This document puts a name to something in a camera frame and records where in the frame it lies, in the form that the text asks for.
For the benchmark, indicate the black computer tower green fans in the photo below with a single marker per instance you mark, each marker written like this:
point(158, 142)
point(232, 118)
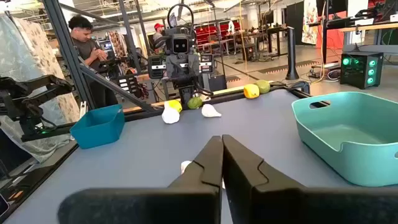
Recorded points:
point(357, 71)

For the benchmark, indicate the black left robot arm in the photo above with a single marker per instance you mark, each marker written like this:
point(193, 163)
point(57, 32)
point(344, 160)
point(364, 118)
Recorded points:
point(174, 81)

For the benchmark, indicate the floral patterned cloth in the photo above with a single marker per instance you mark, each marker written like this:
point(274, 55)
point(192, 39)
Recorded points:
point(28, 46)

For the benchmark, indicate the black floor post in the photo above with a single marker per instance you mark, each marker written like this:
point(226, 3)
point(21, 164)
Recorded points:
point(291, 53)

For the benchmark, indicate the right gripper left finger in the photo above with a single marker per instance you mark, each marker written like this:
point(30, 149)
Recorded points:
point(186, 202)

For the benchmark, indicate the green lime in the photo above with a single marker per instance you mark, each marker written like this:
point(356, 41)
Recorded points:
point(264, 86)
point(195, 103)

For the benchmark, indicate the teal green plastic basket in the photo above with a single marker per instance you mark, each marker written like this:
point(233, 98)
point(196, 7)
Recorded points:
point(326, 155)

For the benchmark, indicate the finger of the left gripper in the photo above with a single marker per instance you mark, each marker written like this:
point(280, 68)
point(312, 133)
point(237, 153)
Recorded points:
point(190, 68)
point(175, 68)

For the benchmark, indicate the white garlic bulb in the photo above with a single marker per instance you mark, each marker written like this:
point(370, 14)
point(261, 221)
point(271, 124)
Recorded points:
point(170, 116)
point(185, 165)
point(210, 111)

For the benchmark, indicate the wooden top desk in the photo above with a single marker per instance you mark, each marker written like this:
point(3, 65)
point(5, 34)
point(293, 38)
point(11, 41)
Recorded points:
point(367, 28)

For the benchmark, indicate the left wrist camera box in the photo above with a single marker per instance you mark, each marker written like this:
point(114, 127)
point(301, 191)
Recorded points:
point(180, 45)

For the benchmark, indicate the black frame post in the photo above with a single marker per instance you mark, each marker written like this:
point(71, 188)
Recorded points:
point(66, 46)

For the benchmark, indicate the red shelving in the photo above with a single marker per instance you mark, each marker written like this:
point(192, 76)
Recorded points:
point(205, 32)

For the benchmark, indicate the blue plastic basket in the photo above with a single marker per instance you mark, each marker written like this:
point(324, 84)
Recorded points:
point(99, 133)

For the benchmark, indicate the yellow lemon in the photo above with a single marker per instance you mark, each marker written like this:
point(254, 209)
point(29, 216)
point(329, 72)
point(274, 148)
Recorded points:
point(175, 105)
point(251, 91)

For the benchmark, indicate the person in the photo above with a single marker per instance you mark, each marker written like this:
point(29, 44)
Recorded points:
point(158, 31)
point(87, 53)

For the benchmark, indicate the colourful patterned banner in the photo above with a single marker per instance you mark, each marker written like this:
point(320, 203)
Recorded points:
point(309, 21)

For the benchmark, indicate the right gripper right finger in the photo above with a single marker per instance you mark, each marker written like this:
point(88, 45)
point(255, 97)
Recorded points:
point(280, 205)

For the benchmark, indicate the black diagonal frame brace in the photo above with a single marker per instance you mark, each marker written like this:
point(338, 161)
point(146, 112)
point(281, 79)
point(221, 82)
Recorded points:
point(115, 87)

